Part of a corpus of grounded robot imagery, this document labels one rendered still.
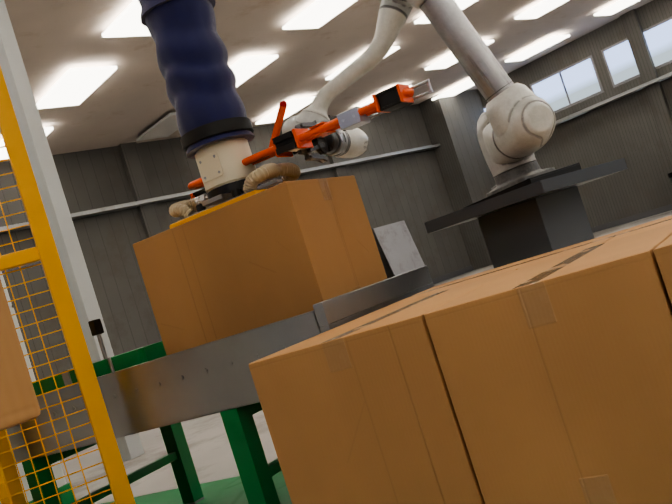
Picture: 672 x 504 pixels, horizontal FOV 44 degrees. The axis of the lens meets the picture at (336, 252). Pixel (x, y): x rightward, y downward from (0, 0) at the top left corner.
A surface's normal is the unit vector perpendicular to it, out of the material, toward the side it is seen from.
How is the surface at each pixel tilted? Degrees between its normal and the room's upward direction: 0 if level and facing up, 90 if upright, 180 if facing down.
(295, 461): 90
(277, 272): 90
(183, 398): 90
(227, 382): 90
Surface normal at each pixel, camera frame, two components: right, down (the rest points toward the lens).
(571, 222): 0.62, -0.22
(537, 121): 0.21, -0.04
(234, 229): -0.49, 0.12
